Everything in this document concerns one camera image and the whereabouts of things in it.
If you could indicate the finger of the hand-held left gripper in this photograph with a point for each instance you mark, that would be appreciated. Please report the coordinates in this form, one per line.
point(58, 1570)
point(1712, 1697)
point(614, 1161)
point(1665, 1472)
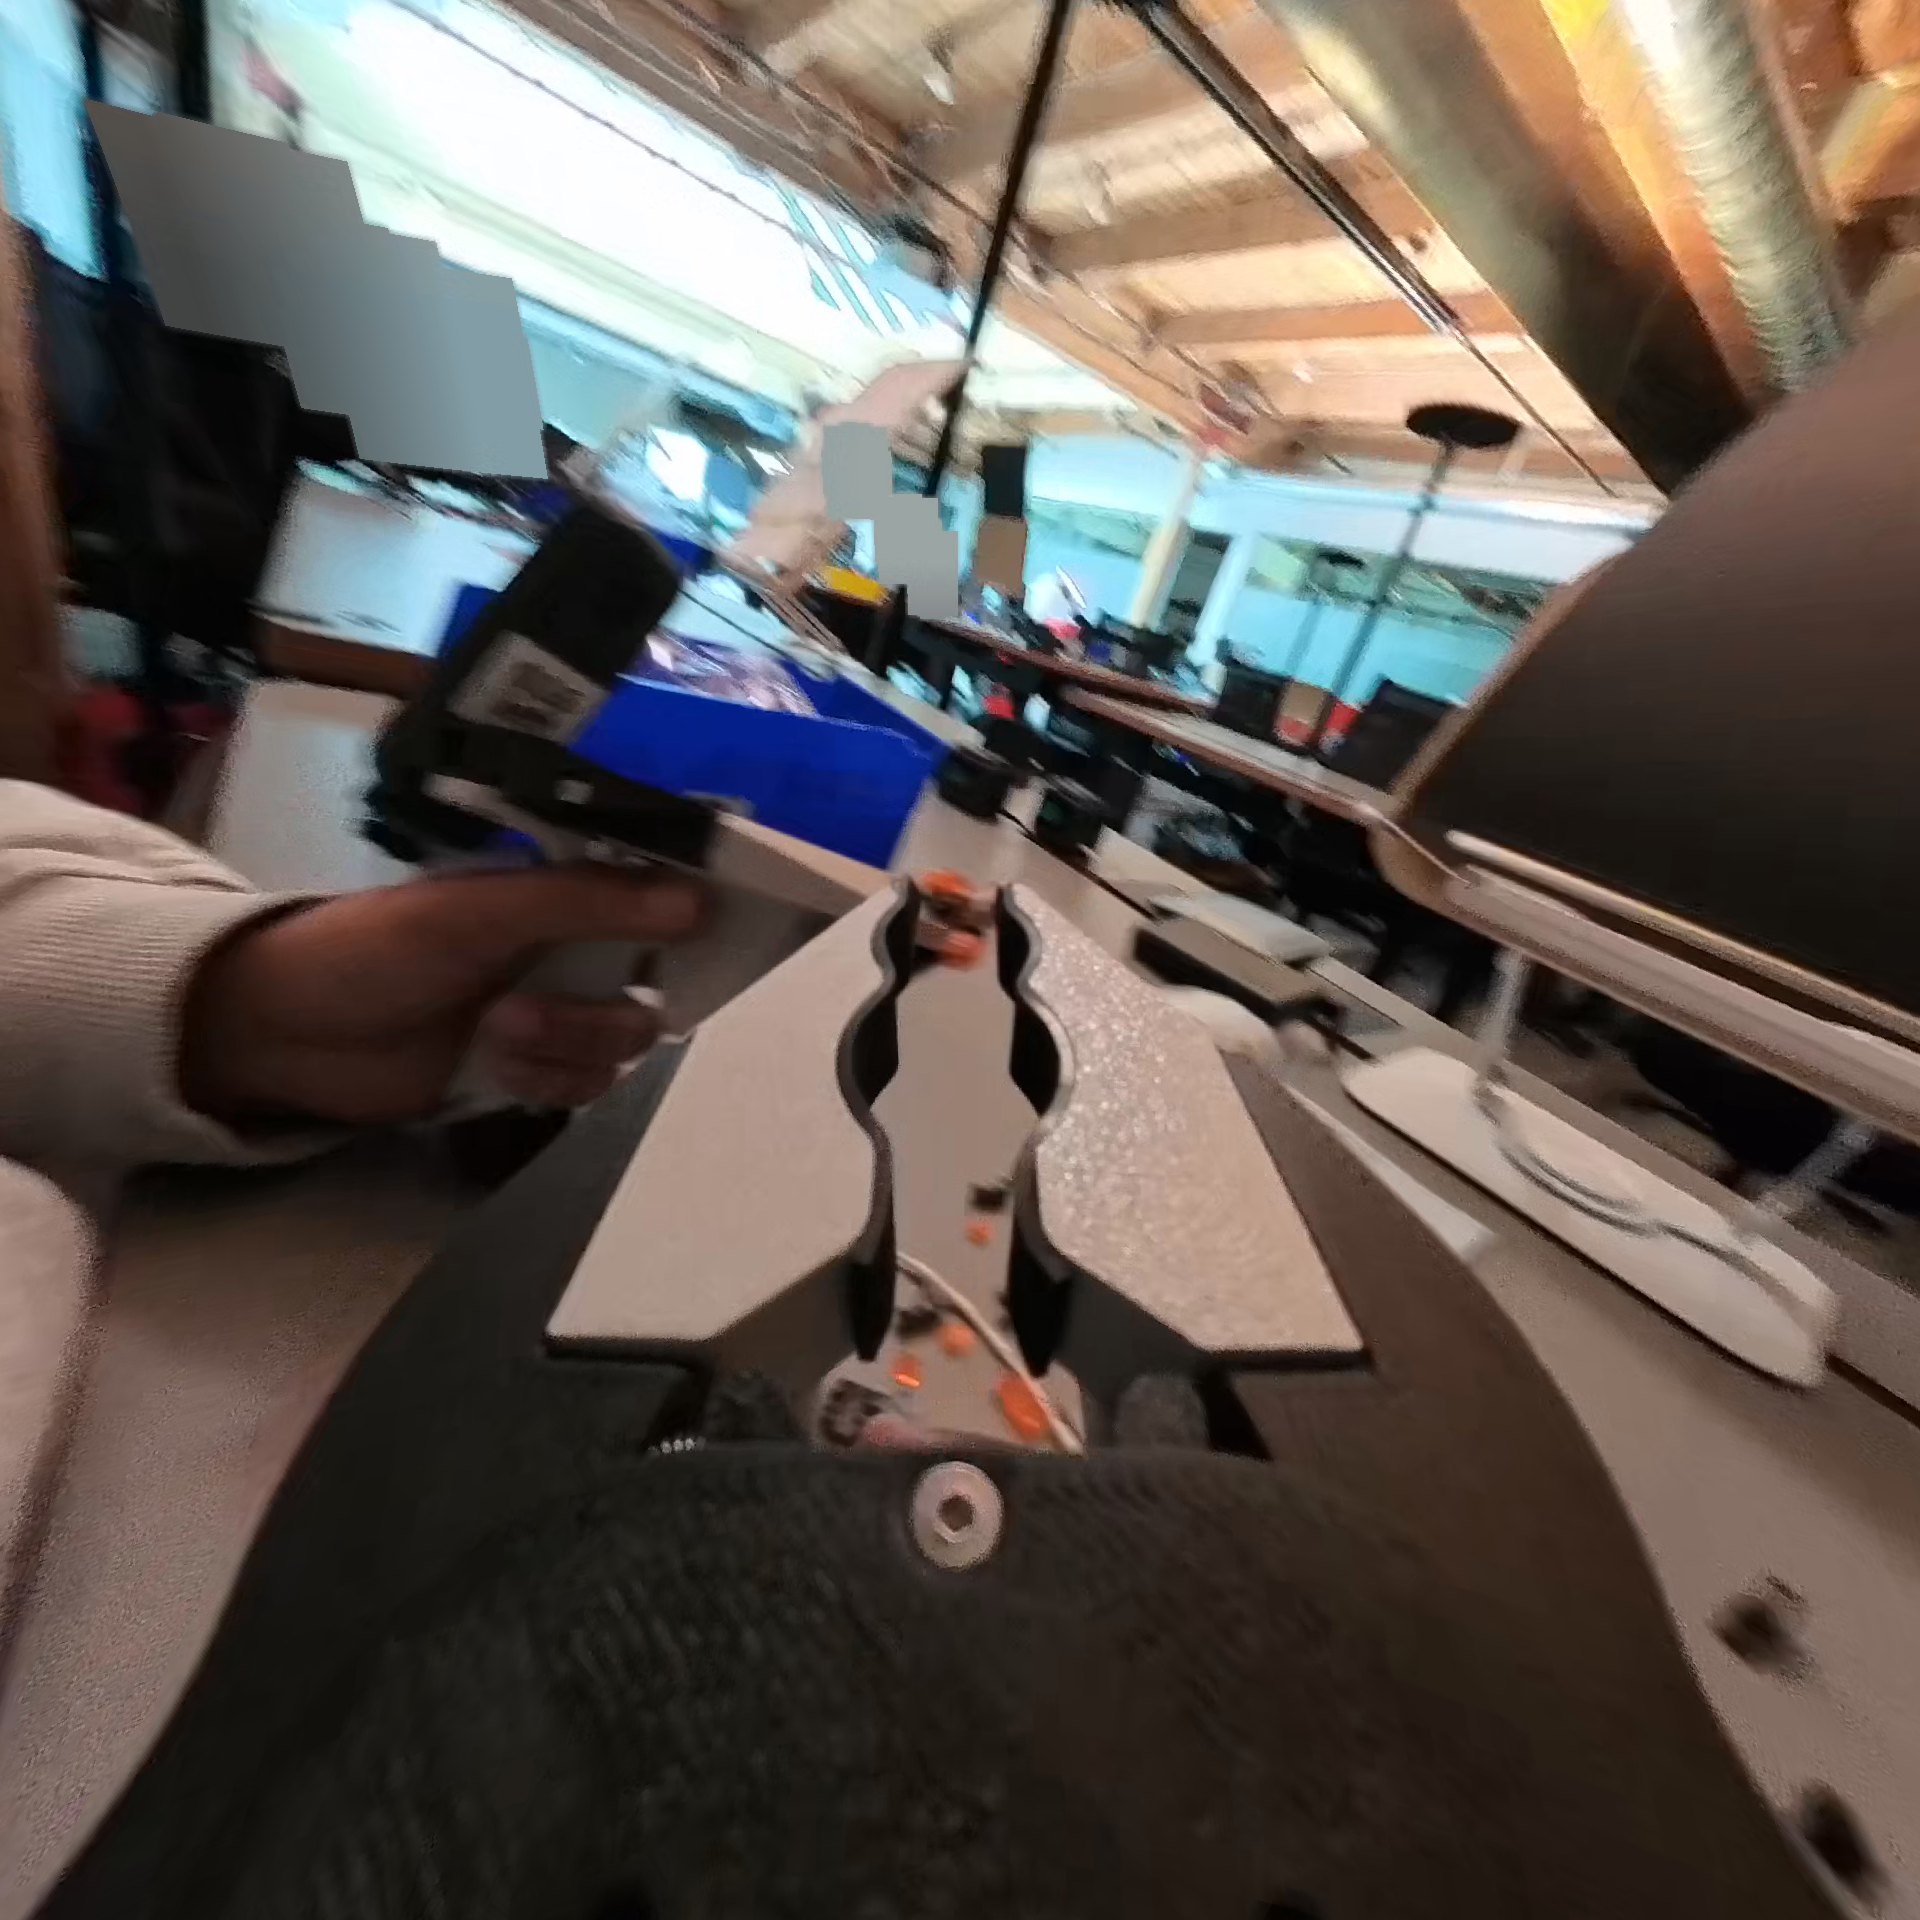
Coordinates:
point(779, 869)

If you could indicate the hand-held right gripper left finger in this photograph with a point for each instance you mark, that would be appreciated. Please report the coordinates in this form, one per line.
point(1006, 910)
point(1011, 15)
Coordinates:
point(721, 1185)

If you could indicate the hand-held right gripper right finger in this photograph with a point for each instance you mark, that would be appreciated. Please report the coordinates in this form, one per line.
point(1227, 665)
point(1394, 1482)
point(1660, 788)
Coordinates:
point(1185, 1185)

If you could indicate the pile of lego pieces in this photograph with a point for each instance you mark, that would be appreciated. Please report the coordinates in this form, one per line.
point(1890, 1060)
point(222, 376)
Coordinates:
point(961, 1336)

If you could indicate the person's left forearm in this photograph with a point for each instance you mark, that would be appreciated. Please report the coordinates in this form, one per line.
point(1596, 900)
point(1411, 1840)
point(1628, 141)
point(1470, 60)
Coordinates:
point(105, 960)

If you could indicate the person's left hand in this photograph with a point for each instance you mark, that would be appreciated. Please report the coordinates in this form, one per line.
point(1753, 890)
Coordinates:
point(376, 991)

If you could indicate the blue plastic bin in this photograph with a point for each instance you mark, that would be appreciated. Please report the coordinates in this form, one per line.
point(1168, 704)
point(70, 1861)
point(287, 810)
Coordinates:
point(795, 764)

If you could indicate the white tablet stand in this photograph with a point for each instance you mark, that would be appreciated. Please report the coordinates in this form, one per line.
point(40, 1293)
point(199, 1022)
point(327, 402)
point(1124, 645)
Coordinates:
point(1590, 1185)

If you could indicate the black tripod pole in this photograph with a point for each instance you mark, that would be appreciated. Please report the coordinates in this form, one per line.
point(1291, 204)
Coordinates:
point(1008, 254)

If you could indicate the dark screen tablet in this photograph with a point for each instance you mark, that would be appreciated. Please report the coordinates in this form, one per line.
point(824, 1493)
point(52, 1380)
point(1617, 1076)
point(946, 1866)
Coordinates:
point(1694, 720)

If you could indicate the person's grey sweatshirt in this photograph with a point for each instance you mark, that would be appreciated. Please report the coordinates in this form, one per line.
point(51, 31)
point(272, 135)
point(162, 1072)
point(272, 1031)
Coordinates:
point(31, 1319)

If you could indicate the black floor lamp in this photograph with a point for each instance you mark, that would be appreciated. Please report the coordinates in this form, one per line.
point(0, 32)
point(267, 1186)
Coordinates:
point(1424, 511)

